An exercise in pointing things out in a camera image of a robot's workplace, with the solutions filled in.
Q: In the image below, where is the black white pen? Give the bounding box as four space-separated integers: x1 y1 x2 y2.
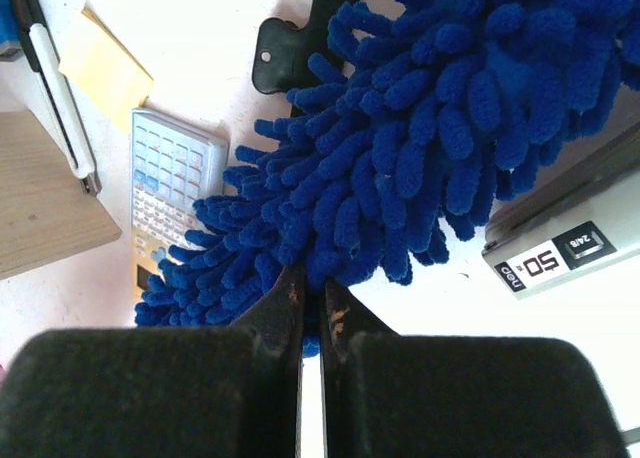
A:
9 0 101 196

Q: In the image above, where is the blue microfiber duster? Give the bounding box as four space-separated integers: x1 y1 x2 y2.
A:
135 0 639 327

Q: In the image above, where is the yellow sticky note pad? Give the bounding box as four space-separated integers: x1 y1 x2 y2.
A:
59 7 154 134

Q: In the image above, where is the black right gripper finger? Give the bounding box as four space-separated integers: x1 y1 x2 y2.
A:
320 282 628 457
251 0 359 95
1 267 305 457

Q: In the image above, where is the small wooden stand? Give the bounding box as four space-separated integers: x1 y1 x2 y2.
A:
1 111 121 279

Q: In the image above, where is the grey black stapler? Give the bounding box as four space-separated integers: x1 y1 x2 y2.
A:
482 126 639 300

